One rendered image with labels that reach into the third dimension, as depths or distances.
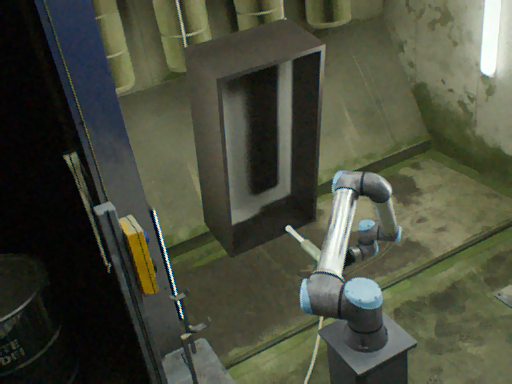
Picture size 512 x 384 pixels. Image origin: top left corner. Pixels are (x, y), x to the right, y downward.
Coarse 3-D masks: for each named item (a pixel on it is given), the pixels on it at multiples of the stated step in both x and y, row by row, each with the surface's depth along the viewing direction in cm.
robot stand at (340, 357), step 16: (336, 320) 273; (384, 320) 269; (336, 336) 265; (400, 336) 260; (336, 352) 259; (352, 352) 256; (384, 352) 254; (400, 352) 253; (336, 368) 269; (352, 368) 249; (368, 368) 248; (384, 368) 255; (400, 368) 260
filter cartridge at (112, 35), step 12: (96, 0) 354; (108, 0) 359; (96, 12) 356; (108, 12) 361; (108, 24) 363; (120, 24) 373; (108, 36) 365; (120, 36) 373; (108, 48) 368; (120, 48) 375; (108, 60) 372; (120, 60) 377; (120, 72) 379; (132, 72) 390; (120, 84) 382; (132, 84) 389
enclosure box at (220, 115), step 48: (192, 48) 295; (240, 48) 293; (288, 48) 292; (192, 96) 310; (240, 96) 332; (288, 96) 347; (240, 144) 353; (288, 144) 369; (240, 192) 376; (288, 192) 394; (240, 240) 363
